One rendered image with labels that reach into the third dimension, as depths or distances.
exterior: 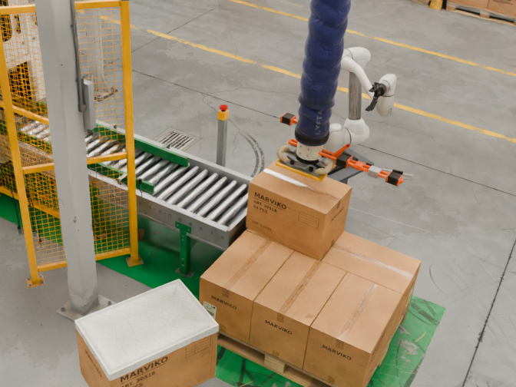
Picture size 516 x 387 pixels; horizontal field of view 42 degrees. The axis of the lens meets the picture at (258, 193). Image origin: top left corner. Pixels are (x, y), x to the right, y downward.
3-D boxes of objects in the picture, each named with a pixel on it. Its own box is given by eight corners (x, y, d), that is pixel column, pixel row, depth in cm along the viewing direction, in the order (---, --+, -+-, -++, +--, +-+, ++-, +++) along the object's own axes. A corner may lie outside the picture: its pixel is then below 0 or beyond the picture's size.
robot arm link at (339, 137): (317, 147, 528) (321, 122, 516) (336, 143, 536) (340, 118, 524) (329, 157, 517) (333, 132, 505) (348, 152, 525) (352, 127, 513)
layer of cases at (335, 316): (198, 320, 462) (200, 276, 439) (266, 243, 535) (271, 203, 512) (359, 397, 419) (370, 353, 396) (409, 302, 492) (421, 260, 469)
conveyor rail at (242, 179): (44, 120, 612) (42, 102, 601) (48, 118, 616) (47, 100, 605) (267, 207, 530) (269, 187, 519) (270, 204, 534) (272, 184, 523)
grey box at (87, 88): (65, 120, 407) (61, 75, 390) (71, 117, 411) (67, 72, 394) (91, 130, 400) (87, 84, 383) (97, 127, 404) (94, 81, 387)
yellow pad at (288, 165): (275, 165, 449) (276, 159, 446) (282, 158, 456) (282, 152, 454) (320, 182, 437) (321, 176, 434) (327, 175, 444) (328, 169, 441)
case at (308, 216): (245, 227, 485) (249, 181, 462) (273, 201, 513) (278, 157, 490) (318, 260, 461) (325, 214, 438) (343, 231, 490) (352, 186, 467)
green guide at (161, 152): (36, 110, 597) (34, 100, 592) (44, 105, 605) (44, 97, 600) (186, 167, 540) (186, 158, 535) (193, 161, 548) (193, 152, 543)
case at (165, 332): (178, 329, 390) (179, 278, 367) (216, 376, 364) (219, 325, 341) (80, 372, 359) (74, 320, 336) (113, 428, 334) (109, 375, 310)
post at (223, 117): (213, 212, 587) (217, 110, 529) (216, 208, 592) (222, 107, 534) (219, 214, 584) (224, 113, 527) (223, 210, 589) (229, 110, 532)
